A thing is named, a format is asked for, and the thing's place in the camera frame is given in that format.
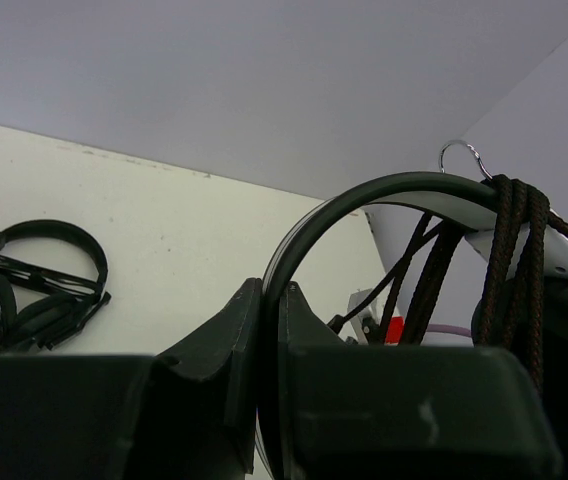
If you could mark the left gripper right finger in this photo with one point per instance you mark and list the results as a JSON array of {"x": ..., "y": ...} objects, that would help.
[{"x": 404, "y": 412}]

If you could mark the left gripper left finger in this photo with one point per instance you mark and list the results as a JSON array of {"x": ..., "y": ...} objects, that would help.
[{"x": 187, "y": 413}]

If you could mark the white black headphones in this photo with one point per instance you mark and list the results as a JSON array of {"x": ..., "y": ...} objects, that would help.
[{"x": 496, "y": 277}]

